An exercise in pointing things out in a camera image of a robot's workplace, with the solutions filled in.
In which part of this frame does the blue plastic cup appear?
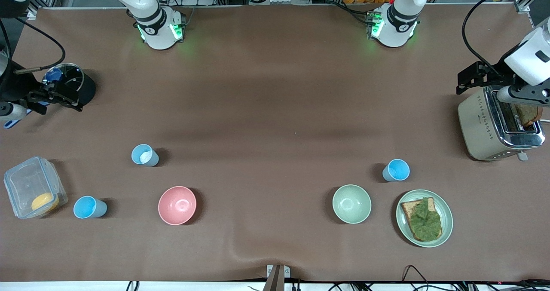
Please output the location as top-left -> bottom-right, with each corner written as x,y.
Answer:
382,159 -> 411,183
73,196 -> 108,220
131,144 -> 160,168

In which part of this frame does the blue round piece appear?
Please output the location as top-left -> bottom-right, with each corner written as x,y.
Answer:
43,67 -> 64,84

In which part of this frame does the black round container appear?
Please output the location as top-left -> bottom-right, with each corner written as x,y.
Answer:
46,62 -> 97,107

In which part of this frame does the blue plastic utensil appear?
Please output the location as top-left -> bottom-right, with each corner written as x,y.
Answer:
3,104 -> 49,129

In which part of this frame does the beige and chrome toaster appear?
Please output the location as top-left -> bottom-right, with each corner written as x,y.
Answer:
457,85 -> 547,162

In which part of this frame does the brown toast slice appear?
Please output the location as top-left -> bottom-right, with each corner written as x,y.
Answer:
513,104 -> 544,127

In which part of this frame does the clear plastic food container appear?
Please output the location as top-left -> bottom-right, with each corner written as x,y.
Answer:
3,156 -> 69,220

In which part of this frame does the yellow round food item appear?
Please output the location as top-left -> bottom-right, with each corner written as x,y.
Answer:
31,192 -> 60,213

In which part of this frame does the pale green plate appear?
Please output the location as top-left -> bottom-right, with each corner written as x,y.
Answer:
395,189 -> 454,248

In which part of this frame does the bread slice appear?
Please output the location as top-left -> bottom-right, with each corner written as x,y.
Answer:
400,197 -> 443,242

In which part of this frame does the green lettuce leaf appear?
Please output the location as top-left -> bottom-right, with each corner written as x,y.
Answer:
406,198 -> 443,241

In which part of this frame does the pink bowl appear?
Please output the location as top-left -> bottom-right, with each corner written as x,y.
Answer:
158,186 -> 198,226

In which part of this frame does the pale green bowl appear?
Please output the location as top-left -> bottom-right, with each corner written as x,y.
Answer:
332,184 -> 373,225

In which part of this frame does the brown table mat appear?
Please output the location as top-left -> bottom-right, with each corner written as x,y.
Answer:
0,3 -> 550,284

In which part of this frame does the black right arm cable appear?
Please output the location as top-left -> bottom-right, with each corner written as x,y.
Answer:
0,18 -> 66,75

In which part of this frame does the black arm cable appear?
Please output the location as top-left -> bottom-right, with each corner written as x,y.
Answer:
0,18 -> 66,75
461,0 -> 550,68

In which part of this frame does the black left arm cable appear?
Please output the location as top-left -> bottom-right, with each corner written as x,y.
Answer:
461,0 -> 550,68

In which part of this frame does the thin black cable loop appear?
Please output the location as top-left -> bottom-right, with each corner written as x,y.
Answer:
401,265 -> 431,284

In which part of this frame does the metal clamp bracket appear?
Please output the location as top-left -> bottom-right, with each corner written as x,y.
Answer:
266,264 -> 291,291

